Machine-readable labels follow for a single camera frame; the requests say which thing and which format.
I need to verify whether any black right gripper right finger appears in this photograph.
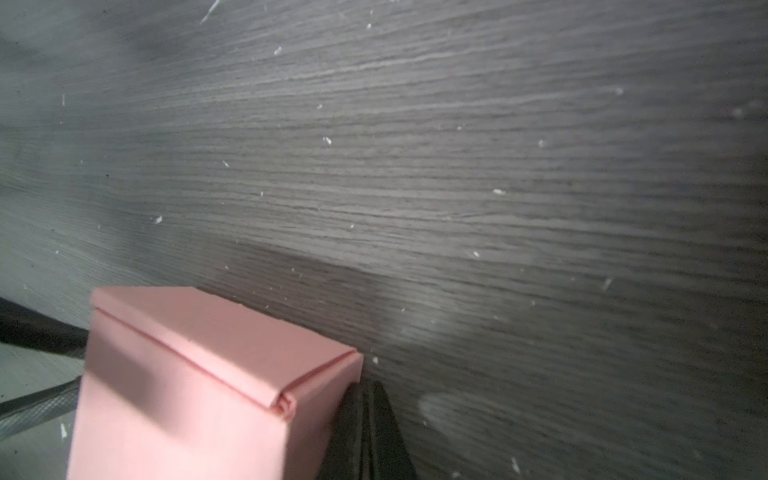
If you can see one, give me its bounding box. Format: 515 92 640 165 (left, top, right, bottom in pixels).
365 381 419 480

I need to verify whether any pink cardboard box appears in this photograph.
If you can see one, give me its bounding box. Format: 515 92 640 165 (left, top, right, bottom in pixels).
67 286 363 479

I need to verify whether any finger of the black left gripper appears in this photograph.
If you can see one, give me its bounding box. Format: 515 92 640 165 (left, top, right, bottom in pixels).
1 377 81 441
1 299 89 359

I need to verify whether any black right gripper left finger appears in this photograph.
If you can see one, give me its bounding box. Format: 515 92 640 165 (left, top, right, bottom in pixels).
316 383 364 480

